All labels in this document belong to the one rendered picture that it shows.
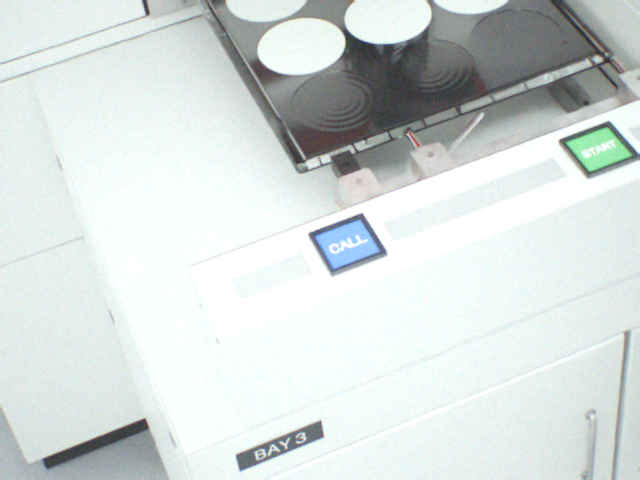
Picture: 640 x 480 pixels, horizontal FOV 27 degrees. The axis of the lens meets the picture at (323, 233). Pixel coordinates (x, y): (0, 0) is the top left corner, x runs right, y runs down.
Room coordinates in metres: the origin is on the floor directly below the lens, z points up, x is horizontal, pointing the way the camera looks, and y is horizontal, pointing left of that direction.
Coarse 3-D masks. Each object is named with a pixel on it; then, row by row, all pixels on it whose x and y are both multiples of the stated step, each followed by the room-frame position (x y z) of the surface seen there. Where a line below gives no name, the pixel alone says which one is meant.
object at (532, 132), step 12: (588, 108) 1.05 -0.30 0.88; (600, 108) 1.05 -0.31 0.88; (612, 108) 1.05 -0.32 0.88; (552, 120) 1.04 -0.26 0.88; (564, 120) 1.04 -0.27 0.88; (576, 120) 1.04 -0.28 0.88; (528, 132) 1.03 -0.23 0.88; (540, 132) 1.03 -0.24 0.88; (492, 144) 1.02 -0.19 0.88; (504, 144) 1.02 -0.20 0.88; (516, 144) 1.02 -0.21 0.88; (456, 156) 1.01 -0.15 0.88; (468, 156) 1.01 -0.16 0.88; (480, 156) 1.01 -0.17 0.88; (396, 180) 0.99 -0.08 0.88; (408, 180) 0.99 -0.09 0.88; (336, 204) 0.97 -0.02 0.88
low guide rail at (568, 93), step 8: (560, 80) 1.14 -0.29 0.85; (568, 80) 1.14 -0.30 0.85; (576, 80) 1.14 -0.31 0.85; (552, 88) 1.15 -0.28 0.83; (560, 88) 1.13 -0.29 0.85; (568, 88) 1.12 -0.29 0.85; (576, 88) 1.12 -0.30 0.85; (560, 96) 1.13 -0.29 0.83; (568, 96) 1.11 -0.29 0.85; (576, 96) 1.11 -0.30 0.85; (584, 96) 1.11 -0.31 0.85; (560, 104) 1.13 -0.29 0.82; (568, 104) 1.11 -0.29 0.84; (576, 104) 1.10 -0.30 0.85; (584, 104) 1.09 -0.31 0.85; (592, 104) 1.09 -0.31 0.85; (568, 112) 1.11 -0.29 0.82
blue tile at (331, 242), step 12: (336, 228) 0.85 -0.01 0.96; (348, 228) 0.85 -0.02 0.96; (360, 228) 0.85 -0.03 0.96; (324, 240) 0.84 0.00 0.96; (336, 240) 0.84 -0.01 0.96; (348, 240) 0.84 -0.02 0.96; (360, 240) 0.84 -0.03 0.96; (372, 240) 0.83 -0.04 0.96; (324, 252) 0.83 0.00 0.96; (336, 252) 0.83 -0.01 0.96; (348, 252) 0.82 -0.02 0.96; (360, 252) 0.82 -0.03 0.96; (372, 252) 0.82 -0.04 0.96; (336, 264) 0.81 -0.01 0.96
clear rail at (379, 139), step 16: (576, 64) 1.10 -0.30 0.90; (592, 64) 1.10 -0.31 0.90; (528, 80) 1.09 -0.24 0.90; (544, 80) 1.09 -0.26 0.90; (480, 96) 1.07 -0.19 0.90; (496, 96) 1.07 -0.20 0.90; (512, 96) 1.08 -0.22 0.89; (432, 112) 1.06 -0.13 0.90; (448, 112) 1.06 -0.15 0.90; (464, 112) 1.06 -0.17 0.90; (400, 128) 1.04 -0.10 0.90; (416, 128) 1.04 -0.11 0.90; (352, 144) 1.03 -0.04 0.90; (368, 144) 1.03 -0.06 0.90; (384, 144) 1.03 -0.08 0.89; (304, 160) 1.02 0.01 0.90; (320, 160) 1.01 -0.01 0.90
